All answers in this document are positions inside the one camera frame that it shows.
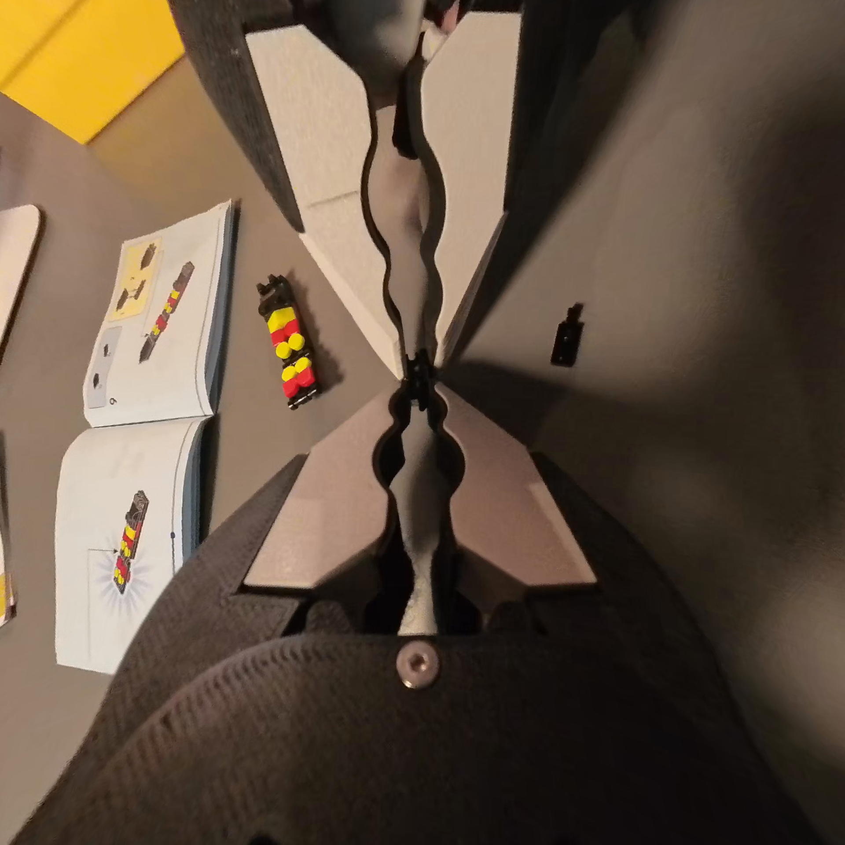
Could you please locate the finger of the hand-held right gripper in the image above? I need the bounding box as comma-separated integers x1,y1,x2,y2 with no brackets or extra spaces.
244,23,405,378
403,12,524,367

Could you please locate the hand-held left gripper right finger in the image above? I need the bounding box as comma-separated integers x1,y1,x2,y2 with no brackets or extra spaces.
429,383,598,592

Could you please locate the yellow plastic bin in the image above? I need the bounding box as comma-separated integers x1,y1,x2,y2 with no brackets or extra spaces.
0,0,187,145

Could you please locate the small white lego leaflet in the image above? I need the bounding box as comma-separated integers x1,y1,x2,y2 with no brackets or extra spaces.
0,432,17,628

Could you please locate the black red yellow lego assembly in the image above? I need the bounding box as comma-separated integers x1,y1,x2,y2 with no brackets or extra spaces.
256,272,320,411

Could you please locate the lego instruction booklet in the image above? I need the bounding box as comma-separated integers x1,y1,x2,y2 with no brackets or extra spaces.
55,199,237,676

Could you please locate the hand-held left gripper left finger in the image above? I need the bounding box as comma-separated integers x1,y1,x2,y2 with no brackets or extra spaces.
242,386,413,592

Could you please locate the wooden book stand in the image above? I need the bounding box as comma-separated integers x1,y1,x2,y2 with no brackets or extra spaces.
0,205,44,363

